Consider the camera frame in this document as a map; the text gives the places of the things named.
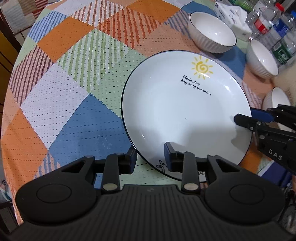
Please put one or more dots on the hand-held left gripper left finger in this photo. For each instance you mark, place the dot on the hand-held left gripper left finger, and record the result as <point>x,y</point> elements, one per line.
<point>131,162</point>

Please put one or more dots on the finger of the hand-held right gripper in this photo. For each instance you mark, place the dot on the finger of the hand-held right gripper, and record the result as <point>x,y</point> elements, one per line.
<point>245,120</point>
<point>261,114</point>

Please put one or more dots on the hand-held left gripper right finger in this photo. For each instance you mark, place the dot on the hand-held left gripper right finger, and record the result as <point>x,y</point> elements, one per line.
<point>167,155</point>

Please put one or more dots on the white plate with sun print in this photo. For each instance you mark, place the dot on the white plate with sun print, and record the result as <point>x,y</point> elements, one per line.
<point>182,109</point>

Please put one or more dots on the white ribbed bowl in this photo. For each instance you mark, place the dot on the white ribbed bowl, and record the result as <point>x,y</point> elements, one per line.
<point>277,97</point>
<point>211,30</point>
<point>261,58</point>

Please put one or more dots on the green label water bottle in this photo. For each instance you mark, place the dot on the green label water bottle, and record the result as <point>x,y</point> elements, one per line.
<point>283,52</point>

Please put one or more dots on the blue label water bottle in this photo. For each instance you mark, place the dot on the blue label water bottle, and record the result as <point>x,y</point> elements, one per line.
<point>282,27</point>

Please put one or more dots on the red label water bottle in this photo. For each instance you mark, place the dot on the red label water bottle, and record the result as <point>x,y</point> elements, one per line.
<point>264,23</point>

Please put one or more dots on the clear plastic bottle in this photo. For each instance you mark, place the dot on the clear plastic bottle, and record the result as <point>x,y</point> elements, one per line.
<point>253,14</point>

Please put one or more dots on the colourful checked tablecloth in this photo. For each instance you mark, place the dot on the colourful checked tablecloth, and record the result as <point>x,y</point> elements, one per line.
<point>69,81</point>

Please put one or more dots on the white tissue pack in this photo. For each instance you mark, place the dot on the white tissue pack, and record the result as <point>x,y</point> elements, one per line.
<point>231,16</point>

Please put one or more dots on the wooden chair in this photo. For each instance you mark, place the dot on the wooden chair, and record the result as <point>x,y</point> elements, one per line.
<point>7,48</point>

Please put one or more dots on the striped cushion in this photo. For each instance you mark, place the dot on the striped cushion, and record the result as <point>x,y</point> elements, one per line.
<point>20,14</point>

